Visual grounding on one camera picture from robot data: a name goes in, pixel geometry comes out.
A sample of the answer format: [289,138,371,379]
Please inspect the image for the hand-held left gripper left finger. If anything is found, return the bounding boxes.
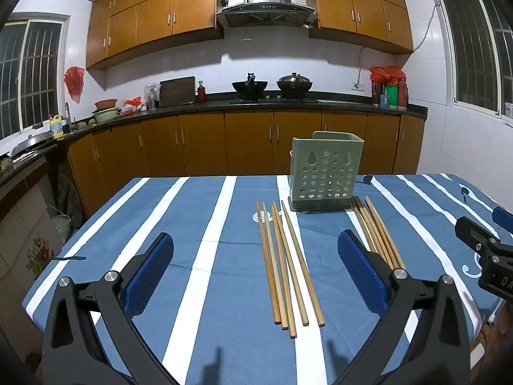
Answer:
[41,232,180,385]

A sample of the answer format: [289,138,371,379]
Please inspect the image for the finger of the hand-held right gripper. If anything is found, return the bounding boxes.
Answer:
[492,206,513,234]
[454,216,502,254]

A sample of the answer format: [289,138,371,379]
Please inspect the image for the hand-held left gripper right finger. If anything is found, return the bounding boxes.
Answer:
[334,229,470,385]

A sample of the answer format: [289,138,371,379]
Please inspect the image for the green perforated utensil holder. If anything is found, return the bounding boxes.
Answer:
[289,131,365,213]

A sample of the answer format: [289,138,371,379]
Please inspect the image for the blue white striped tablecloth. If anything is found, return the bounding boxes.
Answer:
[22,173,513,385]

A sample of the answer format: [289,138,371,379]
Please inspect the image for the woven basket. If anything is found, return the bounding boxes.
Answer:
[50,212,73,246]

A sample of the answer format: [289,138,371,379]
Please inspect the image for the green basin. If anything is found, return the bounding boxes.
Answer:
[92,107,121,124]

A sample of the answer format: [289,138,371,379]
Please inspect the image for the wooden base cabinets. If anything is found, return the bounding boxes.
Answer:
[66,111,426,219]

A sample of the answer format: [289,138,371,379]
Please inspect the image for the orange plastic bag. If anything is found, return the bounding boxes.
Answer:
[121,97,143,115]

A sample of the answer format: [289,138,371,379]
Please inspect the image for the red bag with bottles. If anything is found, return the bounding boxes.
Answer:
[369,66,410,111]

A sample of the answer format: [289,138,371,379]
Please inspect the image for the metal pan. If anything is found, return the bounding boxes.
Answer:
[10,132,55,158]

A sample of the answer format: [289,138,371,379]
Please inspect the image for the clear plastic bag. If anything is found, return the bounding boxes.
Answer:
[144,83,161,110]

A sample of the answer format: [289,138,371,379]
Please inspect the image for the dark wooden cutting board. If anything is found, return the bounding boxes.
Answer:
[159,76,197,108]

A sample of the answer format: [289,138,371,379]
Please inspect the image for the black kitchen countertop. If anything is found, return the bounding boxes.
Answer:
[0,90,428,187]

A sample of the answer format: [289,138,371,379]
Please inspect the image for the gas stove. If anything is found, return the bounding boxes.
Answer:
[228,95,320,105]

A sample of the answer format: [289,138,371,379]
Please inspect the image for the black wok with lid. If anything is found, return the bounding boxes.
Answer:
[276,73,314,98]

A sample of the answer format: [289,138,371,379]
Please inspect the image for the red hanging plastic bag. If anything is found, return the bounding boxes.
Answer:
[64,66,86,104]

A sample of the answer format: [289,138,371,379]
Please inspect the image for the black open wok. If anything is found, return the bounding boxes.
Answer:
[231,73,269,98]

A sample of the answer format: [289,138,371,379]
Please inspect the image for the barred window with bottle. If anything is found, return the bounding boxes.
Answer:
[0,18,68,142]

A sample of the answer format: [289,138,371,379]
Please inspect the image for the steel range hood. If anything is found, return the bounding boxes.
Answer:
[215,0,318,30]

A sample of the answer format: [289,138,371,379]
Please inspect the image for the wooden wall cabinets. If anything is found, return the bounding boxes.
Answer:
[86,0,224,70]
[313,0,414,54]

